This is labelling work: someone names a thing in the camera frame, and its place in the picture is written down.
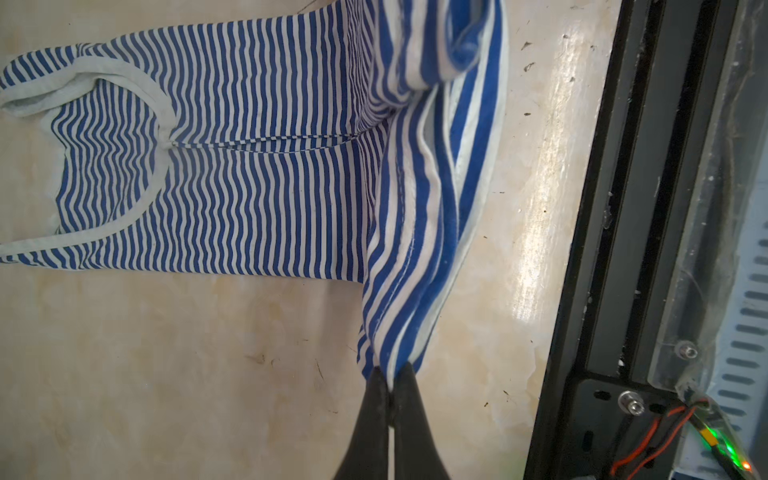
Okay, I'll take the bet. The blue white striped tank top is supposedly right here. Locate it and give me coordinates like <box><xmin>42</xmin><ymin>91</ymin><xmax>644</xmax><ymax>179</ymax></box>
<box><xmin>1</xmin><ymin>1</ymin><xmax>509</xmax><ymax>383</ymax></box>

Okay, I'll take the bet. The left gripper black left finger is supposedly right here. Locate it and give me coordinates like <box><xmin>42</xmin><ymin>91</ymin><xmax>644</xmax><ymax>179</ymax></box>
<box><xmin>334</xmin><ymin>367</ymin><xmax>389</xmax><ymax>480</ymax></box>

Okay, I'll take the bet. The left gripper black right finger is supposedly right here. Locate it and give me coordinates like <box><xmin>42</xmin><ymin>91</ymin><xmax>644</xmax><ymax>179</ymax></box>
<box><xmin>392</xmin><ymin>363</ymin><xmax>450</xmax><ymax>480</ymax></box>

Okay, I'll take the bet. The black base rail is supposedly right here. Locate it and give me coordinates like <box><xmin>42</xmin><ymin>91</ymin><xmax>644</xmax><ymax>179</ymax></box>
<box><xmin>524</xmin><ymin>1</ymin><xmax>738</xmax><ymax>479</ymax></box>

